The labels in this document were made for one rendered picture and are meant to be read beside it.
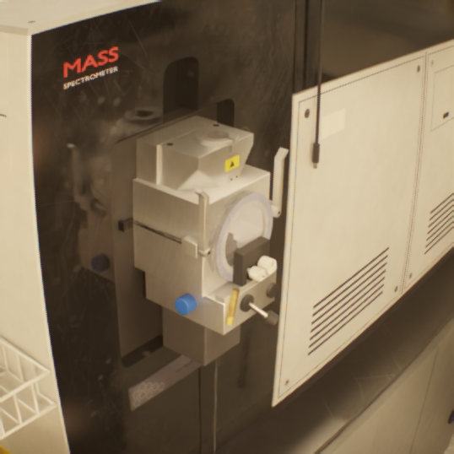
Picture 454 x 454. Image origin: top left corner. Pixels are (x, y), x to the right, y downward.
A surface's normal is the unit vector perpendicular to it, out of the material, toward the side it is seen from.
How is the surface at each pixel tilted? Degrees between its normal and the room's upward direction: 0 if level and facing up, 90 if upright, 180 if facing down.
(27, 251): 90
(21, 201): 90
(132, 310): 90
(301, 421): 0
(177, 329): 90
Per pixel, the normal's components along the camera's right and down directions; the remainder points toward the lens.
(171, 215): -0.61, 0.35
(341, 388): 0.03, -0.89
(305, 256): 0.79, 0.30
